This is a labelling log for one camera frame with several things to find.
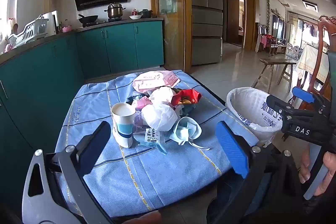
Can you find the white dish rack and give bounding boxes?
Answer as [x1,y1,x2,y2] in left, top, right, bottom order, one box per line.
[7,15,50,46]

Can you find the small pink packet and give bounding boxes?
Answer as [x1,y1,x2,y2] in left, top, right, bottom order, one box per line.
[135,97,153,110]

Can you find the blue face mask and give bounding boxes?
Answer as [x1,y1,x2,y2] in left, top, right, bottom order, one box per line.
[169,116,210,151]

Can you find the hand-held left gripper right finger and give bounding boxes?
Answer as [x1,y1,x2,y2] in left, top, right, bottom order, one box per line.
[215,121,314,224]

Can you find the clear plastic wrapper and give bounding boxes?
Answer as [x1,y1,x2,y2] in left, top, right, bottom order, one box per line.
[133,108,169,155]

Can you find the teal lower cabinets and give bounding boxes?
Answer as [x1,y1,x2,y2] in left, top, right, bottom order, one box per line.
[0,20,164,214]

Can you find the wooden bench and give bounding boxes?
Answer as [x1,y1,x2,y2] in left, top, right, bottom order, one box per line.
[252,57,297,93]

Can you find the dining table with pale cloth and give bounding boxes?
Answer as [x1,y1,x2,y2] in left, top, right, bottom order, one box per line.
[295,44,330,83]

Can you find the red snack wrapper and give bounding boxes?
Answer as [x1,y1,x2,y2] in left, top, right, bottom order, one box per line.
[172,89,202,107]

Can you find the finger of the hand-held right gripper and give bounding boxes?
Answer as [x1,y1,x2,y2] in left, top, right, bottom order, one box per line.
[292,87,332,112]
[267,94,315,120]

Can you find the white blue paper cup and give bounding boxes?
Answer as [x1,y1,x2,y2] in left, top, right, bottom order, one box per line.
[111,102,137,148]

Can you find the black wok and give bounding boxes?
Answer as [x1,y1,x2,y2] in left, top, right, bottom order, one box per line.
[78,14,99,25]

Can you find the person's right hand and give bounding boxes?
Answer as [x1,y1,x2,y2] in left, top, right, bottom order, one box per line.
[299,147,336,197]

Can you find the trash bin with white liner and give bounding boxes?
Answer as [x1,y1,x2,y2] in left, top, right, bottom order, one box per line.
[226,87,284,147]

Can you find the blue tablecloth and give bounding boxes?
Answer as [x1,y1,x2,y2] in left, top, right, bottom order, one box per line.
[54,69,260,216]

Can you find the carved wooden chair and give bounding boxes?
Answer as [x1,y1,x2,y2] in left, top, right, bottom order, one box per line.
[287,15,336,111]

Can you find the crumpled white plastic bag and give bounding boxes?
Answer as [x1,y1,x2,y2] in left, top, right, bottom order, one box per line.
[141,102,180,132]

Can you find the crumpled pale pink bag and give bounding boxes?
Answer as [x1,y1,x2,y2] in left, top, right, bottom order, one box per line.
[150,86,177,104]

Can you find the chairs with red cloth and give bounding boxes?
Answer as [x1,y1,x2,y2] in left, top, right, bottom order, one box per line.
[257,24,279,56]

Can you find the wooden framed glass partition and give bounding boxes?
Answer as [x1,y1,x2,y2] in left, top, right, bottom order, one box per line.
[151,0,192,73]

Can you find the pink tissue pack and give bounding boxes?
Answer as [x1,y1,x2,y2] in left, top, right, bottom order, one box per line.
[132,70,180,90]

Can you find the steel cooking pot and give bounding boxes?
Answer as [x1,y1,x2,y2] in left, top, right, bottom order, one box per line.
[104,3,126,19]

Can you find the grey refrigerator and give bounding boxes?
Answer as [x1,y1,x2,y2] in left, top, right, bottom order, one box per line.
[188,0,223,66]

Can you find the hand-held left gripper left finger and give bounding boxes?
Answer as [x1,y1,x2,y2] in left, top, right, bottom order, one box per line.
[22,121,114,224]

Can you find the white low fence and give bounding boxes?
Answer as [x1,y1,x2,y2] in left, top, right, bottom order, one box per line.
[285,43,305,60]

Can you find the white kitchen appliance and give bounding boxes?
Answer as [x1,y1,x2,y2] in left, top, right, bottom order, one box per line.
[42,10,59,35]

